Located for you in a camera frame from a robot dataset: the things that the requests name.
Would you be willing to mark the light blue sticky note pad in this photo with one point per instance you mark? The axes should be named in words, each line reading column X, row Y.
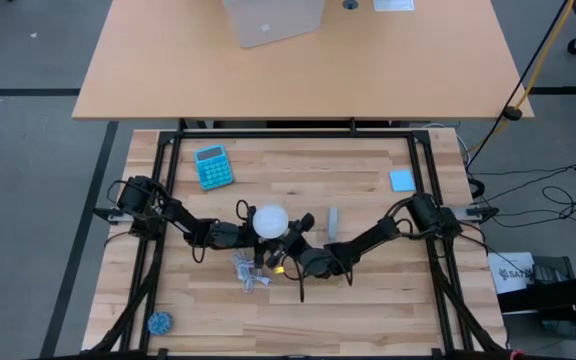
column 402, row 180

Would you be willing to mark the black flat bar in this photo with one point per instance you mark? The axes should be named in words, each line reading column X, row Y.
column 553, row 297

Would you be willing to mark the black ribbed device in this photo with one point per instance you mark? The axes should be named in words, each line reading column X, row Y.
column 553, row 270

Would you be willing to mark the white paper sheet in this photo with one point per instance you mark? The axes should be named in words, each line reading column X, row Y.
column 394, row 5

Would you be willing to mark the white sheet with logo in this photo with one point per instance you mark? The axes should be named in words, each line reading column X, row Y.
column 510, row 272

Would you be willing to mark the grey stapler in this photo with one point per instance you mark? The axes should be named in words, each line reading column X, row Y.
column 333, row 222

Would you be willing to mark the white floodlight bulb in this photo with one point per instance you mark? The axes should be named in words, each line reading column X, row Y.
column 270, row 221

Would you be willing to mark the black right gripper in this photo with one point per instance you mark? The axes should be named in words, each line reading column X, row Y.
column 315, row 262

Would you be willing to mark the translucent plastic box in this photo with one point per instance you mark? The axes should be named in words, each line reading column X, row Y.
column 273, row 22

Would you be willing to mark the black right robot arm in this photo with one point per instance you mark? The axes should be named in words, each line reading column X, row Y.
column 368, row 240

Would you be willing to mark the beige wooden desk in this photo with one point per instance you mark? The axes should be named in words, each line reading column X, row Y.
column 293, row 75

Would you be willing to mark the round grey desk grommet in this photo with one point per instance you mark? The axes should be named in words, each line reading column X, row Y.
column 350, row 4

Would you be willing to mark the black aluminium table frame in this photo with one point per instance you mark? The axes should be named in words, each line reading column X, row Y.
column 293, row 134

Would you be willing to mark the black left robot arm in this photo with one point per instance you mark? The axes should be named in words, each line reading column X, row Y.
column 183, row 220

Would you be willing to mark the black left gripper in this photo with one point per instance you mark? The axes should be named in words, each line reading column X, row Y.
column 228, row 235

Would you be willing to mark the turquoise calculator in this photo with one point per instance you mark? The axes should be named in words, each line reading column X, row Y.
column 213, row 167

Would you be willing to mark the blue scrubber ball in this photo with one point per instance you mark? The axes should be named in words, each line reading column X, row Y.
column 160, row 324

